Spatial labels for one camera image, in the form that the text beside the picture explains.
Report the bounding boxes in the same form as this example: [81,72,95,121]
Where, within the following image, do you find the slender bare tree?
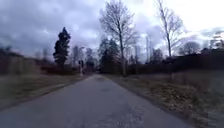
[154,0,184,58]

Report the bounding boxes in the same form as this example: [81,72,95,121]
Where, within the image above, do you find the tall bare tree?
[99,0,138,78]

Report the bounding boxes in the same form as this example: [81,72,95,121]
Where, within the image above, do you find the grey asphalt road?
[0,73,198,128]

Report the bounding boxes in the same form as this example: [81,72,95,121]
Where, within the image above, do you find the short pole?
[78,59,84,78]

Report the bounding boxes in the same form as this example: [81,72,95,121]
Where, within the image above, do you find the cluster of dark conifers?
[97,38,121,75]

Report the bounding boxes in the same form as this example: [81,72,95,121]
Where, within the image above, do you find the row of bare trees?
[176,31,224,56]

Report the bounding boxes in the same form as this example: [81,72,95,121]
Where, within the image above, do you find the long dark hedge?
[128,48,224,76]

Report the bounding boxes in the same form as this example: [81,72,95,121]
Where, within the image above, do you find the tall dark conifer tree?
[52,27,72,69]

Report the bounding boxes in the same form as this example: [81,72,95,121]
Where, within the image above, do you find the dry grass verge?
[101,69,224,128]
[0,73,88,111]

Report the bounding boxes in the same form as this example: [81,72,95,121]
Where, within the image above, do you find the dark bushes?
[0,48,79,76]

